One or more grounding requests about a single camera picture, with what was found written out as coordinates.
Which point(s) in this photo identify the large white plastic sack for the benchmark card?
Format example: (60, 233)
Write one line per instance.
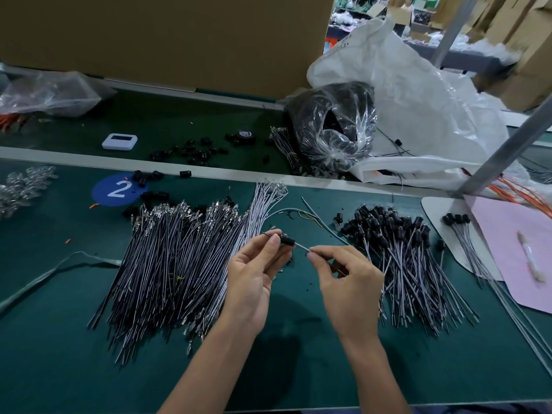
(418, 99)

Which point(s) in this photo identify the person's left hand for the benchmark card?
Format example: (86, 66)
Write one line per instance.
(254, 284)

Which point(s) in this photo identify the pink paper sheet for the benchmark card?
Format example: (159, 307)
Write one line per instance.
(516, 254)

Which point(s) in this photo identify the clear plastic strip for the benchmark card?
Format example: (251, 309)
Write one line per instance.
(52, 271)

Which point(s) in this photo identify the grey metal frame post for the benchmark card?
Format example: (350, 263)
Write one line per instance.
(509, 149)
(455, 28)

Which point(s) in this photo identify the clear bag with black contents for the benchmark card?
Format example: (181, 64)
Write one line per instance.
(332, 125)

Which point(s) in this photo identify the blue round number sticker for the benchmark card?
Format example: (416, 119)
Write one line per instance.
(118, 189)

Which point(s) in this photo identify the small white timer device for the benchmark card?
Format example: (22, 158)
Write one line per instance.
(120, 142)

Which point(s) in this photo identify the brown cardboard panel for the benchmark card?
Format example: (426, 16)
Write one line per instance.
(172, 38)

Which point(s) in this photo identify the black plastic caps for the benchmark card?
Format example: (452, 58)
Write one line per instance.
(194, 151)

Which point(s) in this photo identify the person's right forearm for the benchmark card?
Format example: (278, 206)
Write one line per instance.
(379, 379)

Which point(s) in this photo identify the stack of cardboard boxes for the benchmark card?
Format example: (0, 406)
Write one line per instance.
(526, 43)

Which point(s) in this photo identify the crumpled clear plastic bag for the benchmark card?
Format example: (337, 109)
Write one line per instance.
(52, 93)

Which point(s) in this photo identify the person's left forearm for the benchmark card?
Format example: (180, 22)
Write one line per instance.
(203, 375)

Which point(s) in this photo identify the person's right hand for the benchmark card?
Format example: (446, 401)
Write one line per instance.
(349, 293)

